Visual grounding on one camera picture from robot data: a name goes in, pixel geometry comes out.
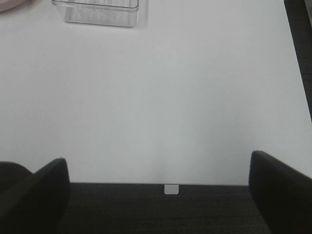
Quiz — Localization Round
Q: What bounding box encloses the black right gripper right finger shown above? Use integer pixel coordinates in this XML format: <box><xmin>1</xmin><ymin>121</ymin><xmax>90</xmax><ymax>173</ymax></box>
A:
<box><xmin>249</xmin><ymin>151</ymin><xmax>312</xmax><ymax>234</ymax></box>

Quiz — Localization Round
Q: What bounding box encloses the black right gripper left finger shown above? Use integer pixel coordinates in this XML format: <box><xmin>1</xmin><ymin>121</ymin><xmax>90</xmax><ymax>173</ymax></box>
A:
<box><xmin>0</xmin><ymin>158</ymin><xmax>70</xmax><ymax>234</ymax></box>

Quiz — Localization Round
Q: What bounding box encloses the pink round plate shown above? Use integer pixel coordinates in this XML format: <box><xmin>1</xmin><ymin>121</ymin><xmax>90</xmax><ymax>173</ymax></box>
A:
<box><xmin>0</xmin><ymin>0</ymin><xmax>33</xmax><ymax>13</ymax></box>

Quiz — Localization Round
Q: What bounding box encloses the right clear plastic tray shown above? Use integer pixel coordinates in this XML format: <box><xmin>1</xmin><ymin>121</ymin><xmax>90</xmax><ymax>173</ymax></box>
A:
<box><xmin>51</xmin><ymin>0</ymin><xmax>139</xmax><ymax>27</ymax></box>

